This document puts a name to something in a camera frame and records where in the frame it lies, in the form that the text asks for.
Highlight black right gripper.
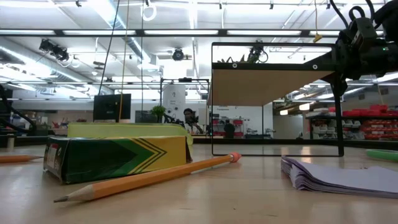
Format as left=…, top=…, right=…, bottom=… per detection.
left=306, top=29, right=374, bottom=97

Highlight green handled scissors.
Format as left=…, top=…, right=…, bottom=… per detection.
left=365, top=149, right=398, bottom=163

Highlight purple notepad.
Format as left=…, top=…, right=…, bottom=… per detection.
left=280, top=155, right=398, bottom=199

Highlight orange pencil pink eraser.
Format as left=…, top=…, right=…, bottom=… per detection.
left=53, top=151, right=243, bottom=203
left=0, top=154, right=44, bottom=164

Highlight green yellow crayon box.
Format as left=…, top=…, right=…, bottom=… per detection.
left=43, top=135, right=193, bottom=185

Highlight yellow hanging connector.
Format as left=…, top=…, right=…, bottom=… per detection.
left=312, top=0, right=323, bottom=44

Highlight rack with red bins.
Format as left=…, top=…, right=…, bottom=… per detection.
left=306, top=104, right=398, bottom=141

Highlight potted succulent plant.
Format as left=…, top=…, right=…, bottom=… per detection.
left=217, top=53, right=249, bottom=64

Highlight white shelf red bins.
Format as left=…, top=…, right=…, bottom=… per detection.
left=212, top=117, right=245, bottom=138

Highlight person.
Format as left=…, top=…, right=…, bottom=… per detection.
left=182, top=108, right=205, bottom=135
left=223, top=119, right=236, bottom=139

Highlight round black ceiling device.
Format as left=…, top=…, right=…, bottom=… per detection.
left=172, top=48, right=185, bottom=62

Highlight green leafy plant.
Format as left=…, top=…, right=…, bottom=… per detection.
left=150, top=105, right=167, bottom=123

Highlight black monitor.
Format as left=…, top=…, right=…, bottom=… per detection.
left=93, top=93, right=132, bottom=122

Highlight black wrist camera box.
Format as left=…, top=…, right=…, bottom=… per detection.
left=350, top=17, right=379, bottom=52

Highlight wooden shelf black metal frame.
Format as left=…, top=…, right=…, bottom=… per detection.
left=206, top=42, right=345, bottom=157

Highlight black device with cable loop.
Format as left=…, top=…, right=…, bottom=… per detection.
left=247, top=39, right=269, bottom=64

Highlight black overhead frame bar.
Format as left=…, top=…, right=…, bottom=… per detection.
left=0, top=28, right=398, bottom=37

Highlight black ceiling camera cluster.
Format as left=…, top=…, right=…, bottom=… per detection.
left=39, top=39, right=70, bottom=62

